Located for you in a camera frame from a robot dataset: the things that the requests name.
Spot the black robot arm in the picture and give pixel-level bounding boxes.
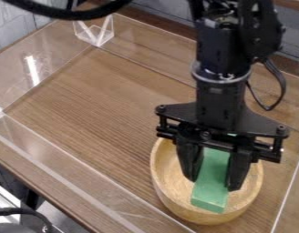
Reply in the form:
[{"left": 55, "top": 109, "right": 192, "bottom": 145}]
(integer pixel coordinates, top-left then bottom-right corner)
[{"left": 157, "top": 0, "right": 291, "bottom": 191}]

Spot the black cable lower left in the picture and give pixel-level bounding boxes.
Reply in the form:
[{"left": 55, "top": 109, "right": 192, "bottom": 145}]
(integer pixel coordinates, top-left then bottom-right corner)
[{"left": 0, "top": 208, "right": 54, "bottom": 233}]

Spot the brown wooden bowl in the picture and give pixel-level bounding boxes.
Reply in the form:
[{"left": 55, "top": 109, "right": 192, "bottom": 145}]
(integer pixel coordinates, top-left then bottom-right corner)
[{"left": 150, "top": 138, "right": 265, "bottom": 226}]

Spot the clear acrylic corner bracket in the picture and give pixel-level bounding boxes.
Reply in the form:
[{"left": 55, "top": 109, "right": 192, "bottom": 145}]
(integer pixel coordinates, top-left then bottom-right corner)
[{"left": 74, "top": 15, "right": 115, "bottom": 47}]

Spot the clear acrylic tray wall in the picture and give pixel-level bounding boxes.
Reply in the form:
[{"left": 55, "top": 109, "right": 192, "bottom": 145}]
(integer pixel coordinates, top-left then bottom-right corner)
[{"left": 0, "top": 15, "right": 299, "bottom": 233}]

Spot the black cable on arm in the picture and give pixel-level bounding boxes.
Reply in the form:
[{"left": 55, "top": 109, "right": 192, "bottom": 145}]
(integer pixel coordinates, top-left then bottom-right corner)
[{"left": 245, "top": 58, "right": 289, "bottom": 112}]

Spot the black metal table frame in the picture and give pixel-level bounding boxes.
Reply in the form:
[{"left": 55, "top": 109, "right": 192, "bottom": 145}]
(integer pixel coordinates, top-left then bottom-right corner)
[{"left": 0, "top": 163, "right": 93, "bottom": 233}]

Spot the green rectangular block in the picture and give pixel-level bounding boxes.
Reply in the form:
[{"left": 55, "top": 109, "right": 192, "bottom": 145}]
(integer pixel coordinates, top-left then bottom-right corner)
[{"left": 192, "top": 148, "right": 230, "bottom": 213}]

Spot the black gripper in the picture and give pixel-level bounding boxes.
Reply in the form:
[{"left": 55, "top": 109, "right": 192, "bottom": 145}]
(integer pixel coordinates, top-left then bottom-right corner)
[{"left": 157, "top": 62, "right": 289, "bottom": 192}]

